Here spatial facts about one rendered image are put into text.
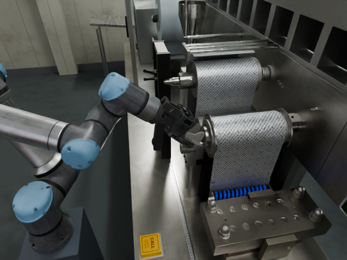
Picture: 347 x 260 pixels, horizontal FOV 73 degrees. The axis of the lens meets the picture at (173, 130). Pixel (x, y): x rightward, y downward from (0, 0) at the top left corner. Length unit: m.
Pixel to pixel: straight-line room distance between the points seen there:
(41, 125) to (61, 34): 3.77
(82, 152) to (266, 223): 0.62
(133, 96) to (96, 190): 1.78
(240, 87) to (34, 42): 4.04
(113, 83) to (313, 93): 0.61
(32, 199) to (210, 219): 0.58
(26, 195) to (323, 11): 1.05
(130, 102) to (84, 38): 3.89
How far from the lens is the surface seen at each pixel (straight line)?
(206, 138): 0.76
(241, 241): 0.83
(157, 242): 0.92
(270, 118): 0.83
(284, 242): 0.89
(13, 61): 4.87
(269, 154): 0.87
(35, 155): 0.91
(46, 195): 0.87
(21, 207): 0.89
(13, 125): 0.64
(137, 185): 1.10
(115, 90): 0.60
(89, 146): 0.57
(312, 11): 0.91
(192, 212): 1.01
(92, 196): 2.29
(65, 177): 0.95
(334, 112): 0.81
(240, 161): 0.84
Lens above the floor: 1.75
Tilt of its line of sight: 38 degrees down
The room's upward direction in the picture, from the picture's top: straight up
